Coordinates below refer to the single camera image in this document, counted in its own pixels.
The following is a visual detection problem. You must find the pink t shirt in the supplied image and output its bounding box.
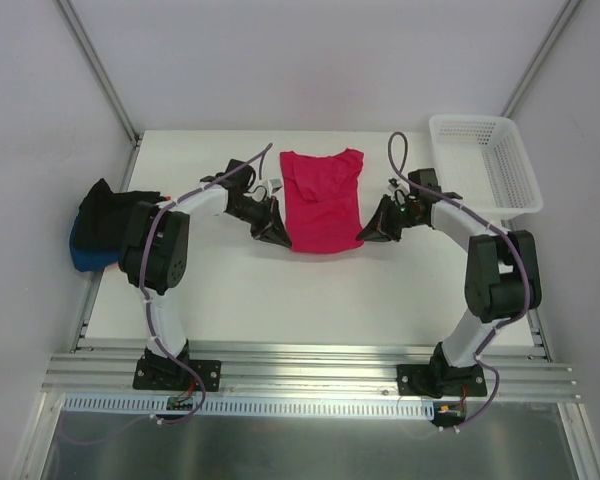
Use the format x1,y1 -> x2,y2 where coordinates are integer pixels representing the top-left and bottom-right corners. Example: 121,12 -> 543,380
279,149 -> 364,255

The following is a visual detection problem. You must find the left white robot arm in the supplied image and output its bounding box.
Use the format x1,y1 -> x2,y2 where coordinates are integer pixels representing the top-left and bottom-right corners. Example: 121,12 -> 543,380
119,159 -> 292,388

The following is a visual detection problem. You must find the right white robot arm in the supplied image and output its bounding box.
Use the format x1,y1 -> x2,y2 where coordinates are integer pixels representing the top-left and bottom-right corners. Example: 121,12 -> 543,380
357,168 -> 542,398

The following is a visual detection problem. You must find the white plastic basket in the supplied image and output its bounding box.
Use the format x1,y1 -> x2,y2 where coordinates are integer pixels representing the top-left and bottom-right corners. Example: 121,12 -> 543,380
429,114 -> 544,221

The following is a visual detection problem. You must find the black folded t shirt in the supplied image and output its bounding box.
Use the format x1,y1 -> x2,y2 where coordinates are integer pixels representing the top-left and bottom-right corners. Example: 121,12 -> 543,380
72,178 -> 165,252

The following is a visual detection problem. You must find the blue folded t shirt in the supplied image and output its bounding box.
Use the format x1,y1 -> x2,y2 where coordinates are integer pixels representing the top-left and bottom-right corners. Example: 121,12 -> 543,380
69,213 -> 124,273

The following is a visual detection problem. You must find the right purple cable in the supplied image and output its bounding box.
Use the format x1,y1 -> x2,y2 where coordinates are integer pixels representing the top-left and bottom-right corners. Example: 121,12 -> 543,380
387,131 -> 536,436

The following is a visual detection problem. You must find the purple cable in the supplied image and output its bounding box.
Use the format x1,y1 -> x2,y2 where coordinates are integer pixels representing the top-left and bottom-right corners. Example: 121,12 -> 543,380
57,143 -> 275,445
387,131 -> 536,436

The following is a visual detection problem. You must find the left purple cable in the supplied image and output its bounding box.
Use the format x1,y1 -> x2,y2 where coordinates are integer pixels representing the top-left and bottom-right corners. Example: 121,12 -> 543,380
57,143 -> 275,445

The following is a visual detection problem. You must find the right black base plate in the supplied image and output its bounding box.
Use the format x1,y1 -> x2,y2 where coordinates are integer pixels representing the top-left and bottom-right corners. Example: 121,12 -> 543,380
396,363 -> 487,399

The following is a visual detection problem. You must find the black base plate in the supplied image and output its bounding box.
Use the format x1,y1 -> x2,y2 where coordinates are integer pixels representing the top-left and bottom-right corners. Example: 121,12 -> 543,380
132,354 -> 222,392
396,363 -> 487,399

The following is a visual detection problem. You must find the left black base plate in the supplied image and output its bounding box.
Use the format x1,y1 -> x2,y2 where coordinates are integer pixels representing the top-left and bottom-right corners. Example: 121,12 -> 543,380
132,354 -> 222,392

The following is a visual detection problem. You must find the aluminium mounting rail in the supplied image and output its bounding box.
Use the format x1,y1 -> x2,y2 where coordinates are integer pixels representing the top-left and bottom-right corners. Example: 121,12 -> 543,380
42,338 -> 583,403

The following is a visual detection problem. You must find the white slotted cable duct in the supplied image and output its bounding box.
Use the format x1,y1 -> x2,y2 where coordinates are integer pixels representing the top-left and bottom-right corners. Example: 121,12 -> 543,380
62,394 -> 434,421

